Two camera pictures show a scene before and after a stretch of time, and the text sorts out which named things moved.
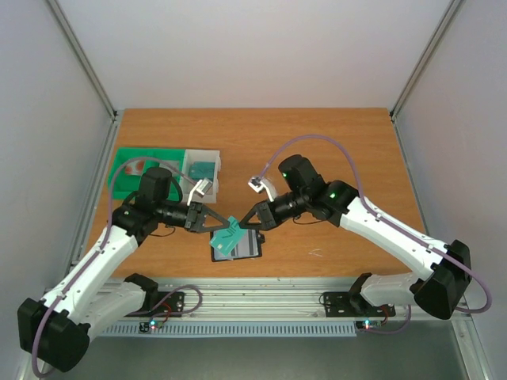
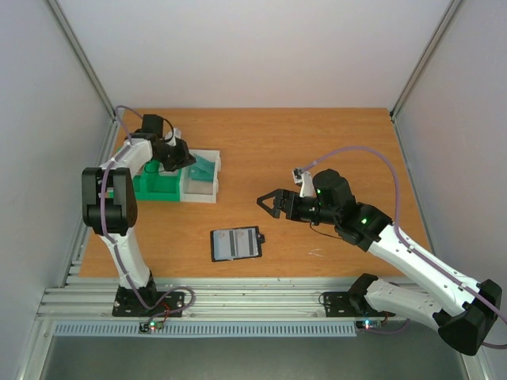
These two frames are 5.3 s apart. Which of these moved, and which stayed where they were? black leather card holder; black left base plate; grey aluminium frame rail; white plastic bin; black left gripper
Moved: black left gripper
Stayed: black leather card holder; grey aluminium frame rail; white plastic bin; black left base plate
